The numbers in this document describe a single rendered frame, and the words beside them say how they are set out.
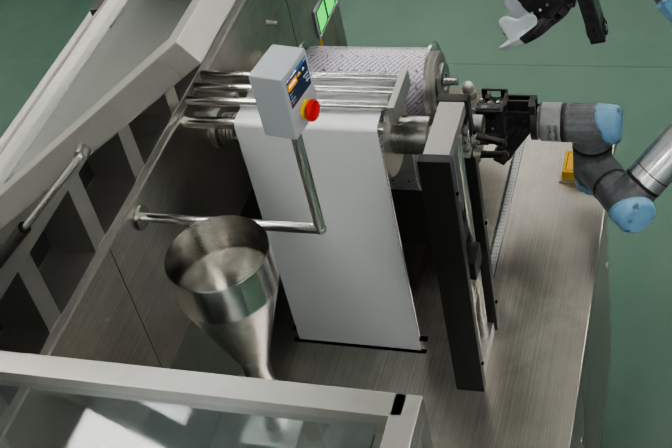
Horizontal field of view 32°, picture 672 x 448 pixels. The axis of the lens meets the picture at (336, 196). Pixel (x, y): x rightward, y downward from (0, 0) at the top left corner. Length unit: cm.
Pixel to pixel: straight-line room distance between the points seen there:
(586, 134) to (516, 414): 54
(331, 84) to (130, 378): 75
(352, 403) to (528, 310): 102
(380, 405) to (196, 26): 43
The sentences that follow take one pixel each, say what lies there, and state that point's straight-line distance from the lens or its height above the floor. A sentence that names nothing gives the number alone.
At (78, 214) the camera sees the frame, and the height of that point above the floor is 153.
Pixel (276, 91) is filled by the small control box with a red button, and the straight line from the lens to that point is 146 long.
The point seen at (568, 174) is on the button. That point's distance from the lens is 242.
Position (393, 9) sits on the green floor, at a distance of 466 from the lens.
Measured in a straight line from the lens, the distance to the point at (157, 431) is 126.
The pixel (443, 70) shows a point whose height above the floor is 128.
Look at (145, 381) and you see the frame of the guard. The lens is 129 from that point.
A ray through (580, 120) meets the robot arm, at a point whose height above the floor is 114.
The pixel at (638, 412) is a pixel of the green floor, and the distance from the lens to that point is 316.
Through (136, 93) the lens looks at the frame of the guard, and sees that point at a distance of 109.
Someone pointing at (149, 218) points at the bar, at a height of 142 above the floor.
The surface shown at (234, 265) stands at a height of 144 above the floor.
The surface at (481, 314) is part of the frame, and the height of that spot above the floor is 99.
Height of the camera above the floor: 255
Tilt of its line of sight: 41 degrees down
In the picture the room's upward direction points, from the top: 14 degrees counter-clockwise
